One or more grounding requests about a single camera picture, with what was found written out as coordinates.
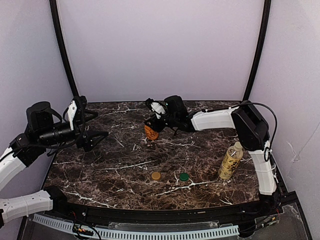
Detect gold bottle cap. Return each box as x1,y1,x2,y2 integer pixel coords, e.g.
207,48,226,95
151,171,162,181

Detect green bottle cap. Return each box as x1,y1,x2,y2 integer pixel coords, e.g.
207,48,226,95
179,172,189,182

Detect black frame post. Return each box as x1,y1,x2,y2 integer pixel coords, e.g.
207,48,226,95
242,0,272,101
49,0,80,97

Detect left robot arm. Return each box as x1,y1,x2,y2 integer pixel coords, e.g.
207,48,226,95
0,96,109,226

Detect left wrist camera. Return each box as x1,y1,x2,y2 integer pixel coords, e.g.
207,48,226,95
62,95,87,131

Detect black front rail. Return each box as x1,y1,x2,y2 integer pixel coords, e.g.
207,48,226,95
46,201,276,226

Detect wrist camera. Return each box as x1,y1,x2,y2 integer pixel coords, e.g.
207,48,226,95
62,95,87,131
145,98,166,119

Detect orange juice bottle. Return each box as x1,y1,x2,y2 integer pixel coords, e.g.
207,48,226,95
144,125,159,141

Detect white slotted cable duct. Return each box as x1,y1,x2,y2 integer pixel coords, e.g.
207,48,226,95
32,214,240,240

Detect white tea bottle cap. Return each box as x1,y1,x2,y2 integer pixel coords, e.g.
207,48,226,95
233,141,243,152

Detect left black frame post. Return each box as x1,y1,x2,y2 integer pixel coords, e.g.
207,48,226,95
49,0,80,97

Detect right black frame post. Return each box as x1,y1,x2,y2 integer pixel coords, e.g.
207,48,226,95
242,0,272,101

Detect yellow tea bottle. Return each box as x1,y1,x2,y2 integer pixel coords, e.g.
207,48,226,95
218,145,244,180

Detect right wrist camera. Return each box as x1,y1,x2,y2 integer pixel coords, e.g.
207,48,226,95
145,98,166,119

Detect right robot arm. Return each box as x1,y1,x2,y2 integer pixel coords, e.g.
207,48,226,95
144,95,278,202

